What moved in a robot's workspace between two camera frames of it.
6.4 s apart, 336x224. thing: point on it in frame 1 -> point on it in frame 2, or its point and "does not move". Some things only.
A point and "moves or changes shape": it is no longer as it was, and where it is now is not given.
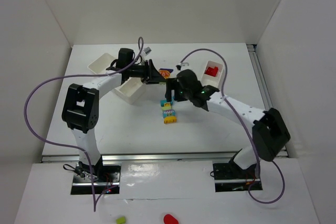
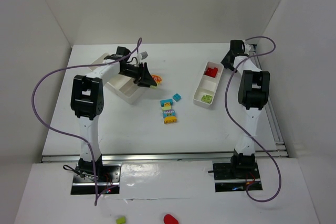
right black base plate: x=230 y=177 does not move
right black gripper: x=170 y=88 -> x=227 y=60
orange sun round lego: x=166 y=74 moves or changes shape
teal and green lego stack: x=165 y=105 does not move
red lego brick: x=210 y=71 does not move
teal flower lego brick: x=168 y=113 does not move
